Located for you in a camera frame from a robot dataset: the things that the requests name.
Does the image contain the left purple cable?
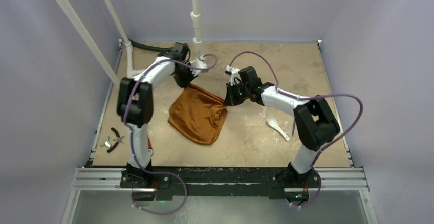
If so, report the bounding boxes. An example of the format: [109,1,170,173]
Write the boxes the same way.
[122,53,219,216]

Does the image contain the aluminium extrusion rail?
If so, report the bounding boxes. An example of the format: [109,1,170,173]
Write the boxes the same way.
[71,168,369,191]

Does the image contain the black handled pliers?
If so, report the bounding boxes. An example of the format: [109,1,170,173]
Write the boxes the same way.
[99,127,124,153]

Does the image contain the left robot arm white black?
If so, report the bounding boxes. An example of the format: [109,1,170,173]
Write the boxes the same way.
[117,43,208,188]

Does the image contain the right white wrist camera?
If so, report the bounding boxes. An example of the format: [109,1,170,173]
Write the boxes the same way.
[225,65,242,86]

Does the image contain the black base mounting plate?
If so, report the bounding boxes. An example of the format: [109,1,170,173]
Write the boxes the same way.
[120,165,321,201]

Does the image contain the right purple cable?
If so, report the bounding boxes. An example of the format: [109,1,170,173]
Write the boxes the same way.
[228,51,364,210]

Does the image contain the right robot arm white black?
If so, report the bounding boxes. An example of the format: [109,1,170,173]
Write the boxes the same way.
[223,66,340,187]

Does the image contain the white ceramic spoon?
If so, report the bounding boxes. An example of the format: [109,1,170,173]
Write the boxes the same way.
[267,116,290,142]

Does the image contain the orange cloth napkin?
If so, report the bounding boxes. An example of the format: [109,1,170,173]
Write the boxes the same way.
[168,84,228,146]

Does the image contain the small dark blue disc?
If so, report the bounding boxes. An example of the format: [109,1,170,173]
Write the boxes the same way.
[291,119,296,137]

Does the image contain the black corrugated hose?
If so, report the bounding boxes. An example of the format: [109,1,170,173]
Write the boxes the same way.
[128,38,174,53]

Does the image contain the purple cable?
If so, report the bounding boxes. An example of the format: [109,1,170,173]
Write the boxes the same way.
[122,53,219,216]
[228,51,364,210]

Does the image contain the white PVC pipe frame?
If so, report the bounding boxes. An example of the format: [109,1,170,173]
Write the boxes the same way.
[40,0,204,87]

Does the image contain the red handled adjustable wrench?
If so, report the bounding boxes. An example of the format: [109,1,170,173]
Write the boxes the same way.
[147,138,154,157]

